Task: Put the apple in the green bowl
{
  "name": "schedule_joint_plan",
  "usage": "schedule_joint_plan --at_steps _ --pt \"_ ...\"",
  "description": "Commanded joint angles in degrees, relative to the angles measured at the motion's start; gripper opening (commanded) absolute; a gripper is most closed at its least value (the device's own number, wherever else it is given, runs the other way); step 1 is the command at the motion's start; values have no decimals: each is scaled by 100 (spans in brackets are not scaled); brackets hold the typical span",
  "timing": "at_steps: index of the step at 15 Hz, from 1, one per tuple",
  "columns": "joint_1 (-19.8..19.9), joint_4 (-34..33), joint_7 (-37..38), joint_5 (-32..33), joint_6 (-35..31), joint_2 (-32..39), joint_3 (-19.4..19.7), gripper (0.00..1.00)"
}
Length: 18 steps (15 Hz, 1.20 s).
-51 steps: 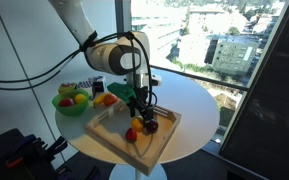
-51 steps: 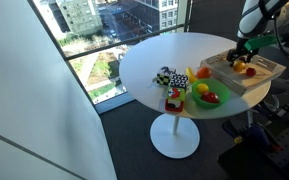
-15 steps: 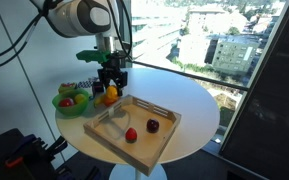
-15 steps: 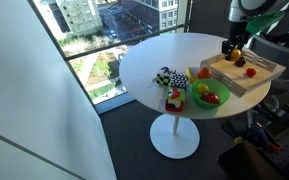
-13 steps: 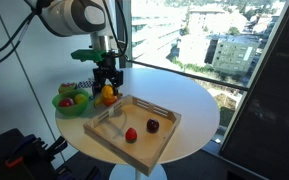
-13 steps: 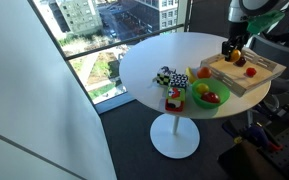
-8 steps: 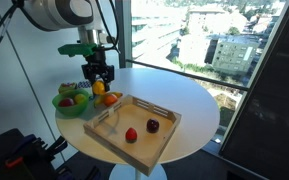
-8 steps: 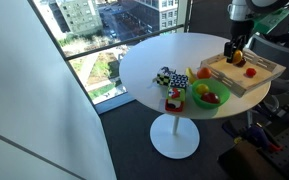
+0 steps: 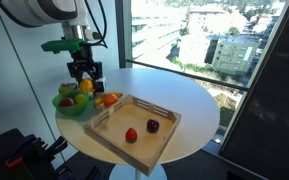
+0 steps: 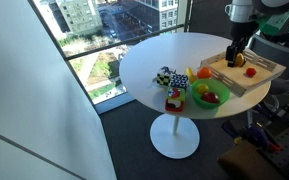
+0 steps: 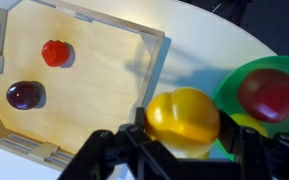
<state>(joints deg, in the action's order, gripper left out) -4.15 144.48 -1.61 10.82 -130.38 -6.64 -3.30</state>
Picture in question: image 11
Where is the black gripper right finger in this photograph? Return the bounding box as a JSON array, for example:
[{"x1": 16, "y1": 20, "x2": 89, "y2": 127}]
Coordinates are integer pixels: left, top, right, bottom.
[{"x1": 217, "y1": 109, "x2": 289, "y2": 180}]

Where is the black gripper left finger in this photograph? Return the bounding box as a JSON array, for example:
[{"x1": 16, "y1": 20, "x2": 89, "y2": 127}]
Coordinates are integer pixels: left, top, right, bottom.
[{"x1": 57, "y1": 106, "x2": 186, "y2": 180}]

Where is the yellow bell pepper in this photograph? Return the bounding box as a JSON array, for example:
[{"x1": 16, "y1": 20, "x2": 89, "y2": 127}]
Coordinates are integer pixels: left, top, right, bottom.
[{"x1": 144, "y1": 86, "x2": 222, "y2": 160}]

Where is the red apple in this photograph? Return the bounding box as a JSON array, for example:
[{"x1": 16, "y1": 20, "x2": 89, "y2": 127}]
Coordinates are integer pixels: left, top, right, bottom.
[{"x1": 236, "y1": 68, "x2": 289, "y2": 124}]

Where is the green plastic bowl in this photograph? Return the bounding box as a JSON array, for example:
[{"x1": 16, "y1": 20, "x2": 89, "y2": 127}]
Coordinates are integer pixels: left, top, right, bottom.
[{"x1": 212, "y1": 55, "x2": 289, "y2": 162}]

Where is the yellow lemon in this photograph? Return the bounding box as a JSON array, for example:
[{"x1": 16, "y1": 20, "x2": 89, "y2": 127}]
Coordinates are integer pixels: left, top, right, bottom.
[{"x1": 229, "y1": 112, "x2": 269, "y2": 138}]

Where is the wooden slatted tray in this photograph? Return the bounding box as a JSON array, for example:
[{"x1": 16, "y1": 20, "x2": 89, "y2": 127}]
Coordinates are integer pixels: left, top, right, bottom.
[{"x1": 0, "y1": 0, "x2": 166, "y2": 173}]

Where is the dark purple plum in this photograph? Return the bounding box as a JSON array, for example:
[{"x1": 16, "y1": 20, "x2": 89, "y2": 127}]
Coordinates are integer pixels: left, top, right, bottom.
[{"x1": 5, "y1": 80, "x2": 45, "y2": 111}]

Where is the red strawberry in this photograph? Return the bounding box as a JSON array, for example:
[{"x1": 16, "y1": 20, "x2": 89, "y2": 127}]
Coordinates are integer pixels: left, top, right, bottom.
[{"x1": 41, "y1": 39, "x2": 72, "y2": 68}]

